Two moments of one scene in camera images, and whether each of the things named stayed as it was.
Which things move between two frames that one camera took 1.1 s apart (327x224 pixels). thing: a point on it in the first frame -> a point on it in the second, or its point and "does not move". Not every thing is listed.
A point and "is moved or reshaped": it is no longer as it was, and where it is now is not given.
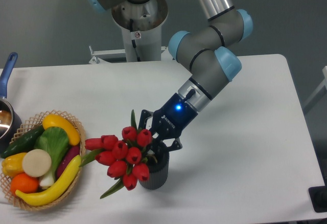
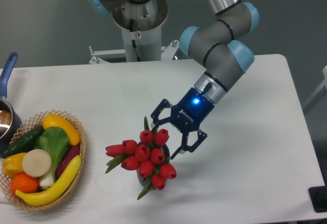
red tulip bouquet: (125, 158) is moved or reshaped
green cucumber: (23, 144) does not move
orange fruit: (24, 183) does not move
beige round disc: (36, 162) does not move
